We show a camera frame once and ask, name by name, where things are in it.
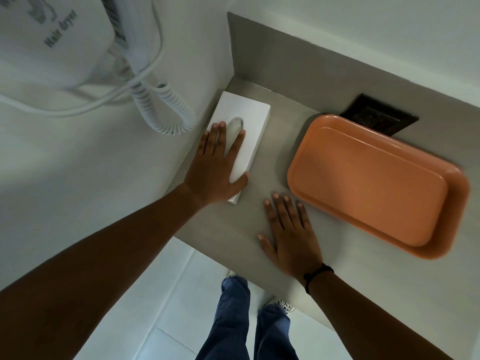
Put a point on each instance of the white tissue box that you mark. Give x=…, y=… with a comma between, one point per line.
x=249, y=112

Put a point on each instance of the white hair dryer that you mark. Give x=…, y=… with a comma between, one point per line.
x=137, y=29

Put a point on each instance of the white right shoe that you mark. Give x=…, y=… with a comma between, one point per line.
x=285, y=305

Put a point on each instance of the person's right little finger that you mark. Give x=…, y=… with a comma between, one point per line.
x=303, y=215

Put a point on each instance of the person's right forearm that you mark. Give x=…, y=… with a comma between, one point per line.
x=367, y=318

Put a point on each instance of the person's left forearm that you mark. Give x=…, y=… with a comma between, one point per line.
x=93, y=273

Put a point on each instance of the white shoe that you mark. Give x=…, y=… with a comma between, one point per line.
x=285, y=305
x=234, y=275

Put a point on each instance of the white fabric hair dryer bag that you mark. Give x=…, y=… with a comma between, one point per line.
x=48, y=37

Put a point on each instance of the black wristband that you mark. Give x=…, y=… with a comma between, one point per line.
x=317, y=274

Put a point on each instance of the person's right hand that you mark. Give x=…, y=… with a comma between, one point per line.
x=292, y=243

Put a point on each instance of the blue jeans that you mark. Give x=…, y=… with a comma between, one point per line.
x=232, y=326

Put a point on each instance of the person's right middle finger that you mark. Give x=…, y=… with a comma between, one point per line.
x=279, y=208

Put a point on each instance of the orange plastic tray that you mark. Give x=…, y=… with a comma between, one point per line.
x=375, y=183

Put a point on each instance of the white left shoe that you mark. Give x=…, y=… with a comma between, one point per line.
x=234, y=275

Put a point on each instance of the person's left hand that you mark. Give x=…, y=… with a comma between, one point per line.
x=210, y=176

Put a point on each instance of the person's left middle finger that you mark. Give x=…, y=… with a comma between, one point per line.
x=222, y=136

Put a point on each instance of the person's right thumb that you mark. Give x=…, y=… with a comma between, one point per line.
x=266, y=243

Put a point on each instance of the black wall outlet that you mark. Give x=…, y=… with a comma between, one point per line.
x=378, y=114

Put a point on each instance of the person's left thumb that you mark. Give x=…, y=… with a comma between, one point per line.
x=242, y=180

